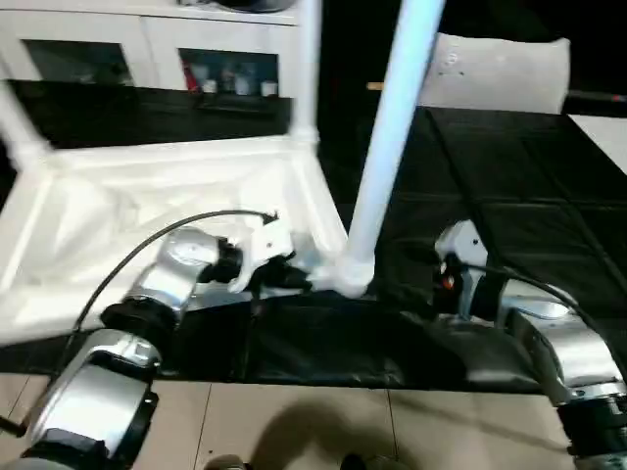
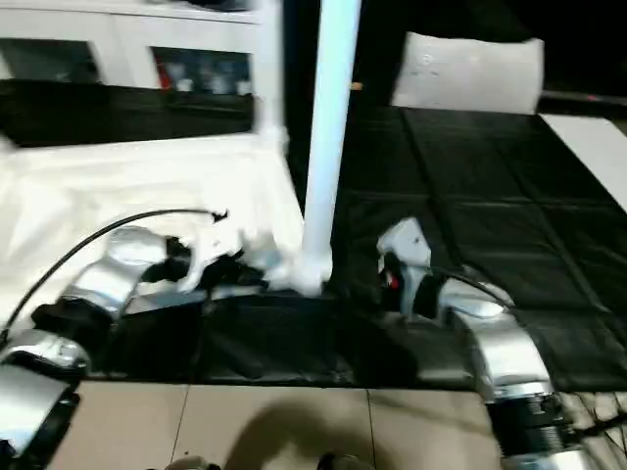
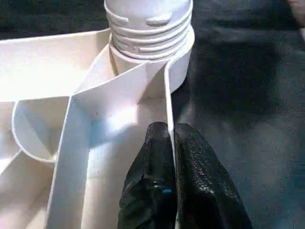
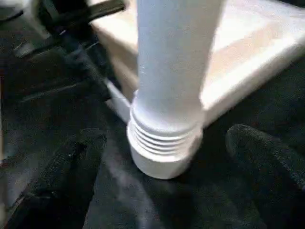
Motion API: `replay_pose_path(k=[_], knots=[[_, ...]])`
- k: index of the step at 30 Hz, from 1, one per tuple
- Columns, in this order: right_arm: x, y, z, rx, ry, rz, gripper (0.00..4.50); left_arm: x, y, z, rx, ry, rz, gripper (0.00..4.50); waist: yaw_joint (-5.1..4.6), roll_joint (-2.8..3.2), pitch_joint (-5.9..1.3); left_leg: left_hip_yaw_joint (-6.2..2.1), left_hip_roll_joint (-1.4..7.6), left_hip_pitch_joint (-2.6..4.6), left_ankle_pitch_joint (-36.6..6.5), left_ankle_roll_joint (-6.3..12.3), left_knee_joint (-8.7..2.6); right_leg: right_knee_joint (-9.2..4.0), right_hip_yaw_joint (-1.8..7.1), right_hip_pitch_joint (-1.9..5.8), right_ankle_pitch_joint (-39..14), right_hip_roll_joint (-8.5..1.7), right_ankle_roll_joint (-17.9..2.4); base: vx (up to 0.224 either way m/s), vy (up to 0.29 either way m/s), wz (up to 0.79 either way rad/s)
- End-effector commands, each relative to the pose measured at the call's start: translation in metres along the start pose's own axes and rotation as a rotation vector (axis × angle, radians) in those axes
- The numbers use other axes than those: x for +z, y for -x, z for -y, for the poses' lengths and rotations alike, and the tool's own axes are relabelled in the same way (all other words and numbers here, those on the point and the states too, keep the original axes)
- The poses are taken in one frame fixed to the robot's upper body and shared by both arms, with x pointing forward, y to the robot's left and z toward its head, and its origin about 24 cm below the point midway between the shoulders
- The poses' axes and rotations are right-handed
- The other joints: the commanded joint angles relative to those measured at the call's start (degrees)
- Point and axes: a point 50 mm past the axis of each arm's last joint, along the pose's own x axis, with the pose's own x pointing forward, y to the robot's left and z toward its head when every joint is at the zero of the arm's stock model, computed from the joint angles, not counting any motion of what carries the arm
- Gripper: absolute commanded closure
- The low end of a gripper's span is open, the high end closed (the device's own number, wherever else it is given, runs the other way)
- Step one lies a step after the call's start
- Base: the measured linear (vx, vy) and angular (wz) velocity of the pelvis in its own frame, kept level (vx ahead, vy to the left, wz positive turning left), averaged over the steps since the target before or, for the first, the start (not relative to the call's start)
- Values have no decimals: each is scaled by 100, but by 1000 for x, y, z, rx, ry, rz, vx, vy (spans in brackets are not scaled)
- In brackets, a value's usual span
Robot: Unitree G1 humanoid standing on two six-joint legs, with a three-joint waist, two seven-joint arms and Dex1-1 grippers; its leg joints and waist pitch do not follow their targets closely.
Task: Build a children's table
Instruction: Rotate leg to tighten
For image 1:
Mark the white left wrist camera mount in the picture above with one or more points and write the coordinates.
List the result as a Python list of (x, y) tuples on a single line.
[(266, 245)]

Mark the white plastic table leg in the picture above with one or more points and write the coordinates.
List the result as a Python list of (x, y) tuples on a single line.
[(20, 127), (397, 108), (307, 69)]

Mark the black metal stand leg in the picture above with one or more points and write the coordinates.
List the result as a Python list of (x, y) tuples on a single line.
[(12, 426)]

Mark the small yellow label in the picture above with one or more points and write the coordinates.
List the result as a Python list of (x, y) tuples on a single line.
[(374, 87)]

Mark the white flat panel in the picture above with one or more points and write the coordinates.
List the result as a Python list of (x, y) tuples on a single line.
[(500, 73)]

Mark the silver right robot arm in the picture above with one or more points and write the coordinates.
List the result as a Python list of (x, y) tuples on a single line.
[(549, 333)]

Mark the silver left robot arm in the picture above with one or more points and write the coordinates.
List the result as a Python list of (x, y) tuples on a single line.
[(147, 304)]

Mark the white cabinet with glass doors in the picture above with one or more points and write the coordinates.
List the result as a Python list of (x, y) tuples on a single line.
[(98, 34)]

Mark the white flat sheet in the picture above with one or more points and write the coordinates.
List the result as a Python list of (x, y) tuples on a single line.
[(602, 139)]

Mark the white plastic table top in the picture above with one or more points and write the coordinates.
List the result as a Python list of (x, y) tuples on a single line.
[(147, 186)]

